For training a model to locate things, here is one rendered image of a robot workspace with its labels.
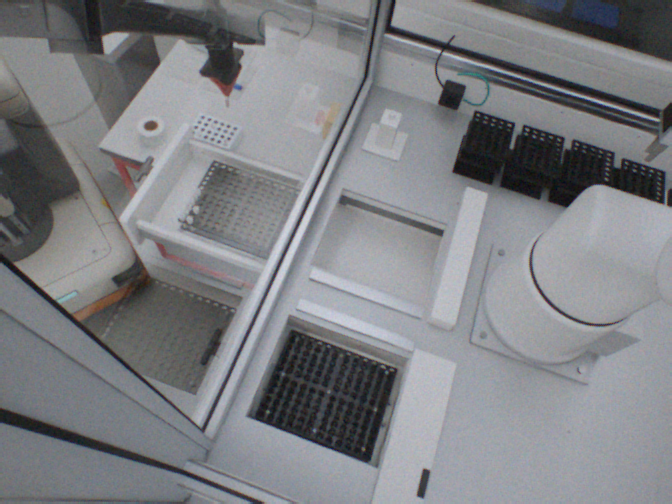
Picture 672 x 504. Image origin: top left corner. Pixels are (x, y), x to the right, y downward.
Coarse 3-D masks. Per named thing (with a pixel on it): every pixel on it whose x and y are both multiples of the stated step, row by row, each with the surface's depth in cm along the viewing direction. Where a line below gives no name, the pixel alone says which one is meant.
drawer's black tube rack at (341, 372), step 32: (320, 352) 96; (352, 352) 96; (288, 384) 93; (320, 384) 93; (352, 384) 94; (384, 384) 94; (288, 416) 90; (320, 416) 90; (352, 416) 91; (352, 448) 88
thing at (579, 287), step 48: (624, 192) 70; (576, 240) 70; (624, 240) 66; (528, 288) 82; (576, 288) 73; (624, 288) 70; (480, 336) 94; (528, 336) 88; (576, 336) 81; (624, 336) 86
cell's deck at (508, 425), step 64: (448, 128) 119; (384, 192) 109; (448, 192) 110; (512, 192) 112; (320, 320) 94; (384, 320) 95; (256, 384) 88; (512, 384) 92; (576, 384) 93; (640, 384) 94; (256, 448) 83; (320, 448) 84; (384, 448) 85; (448, 448) 85; (512, 448) 86; (576, 448) 87; (640, 448) 88
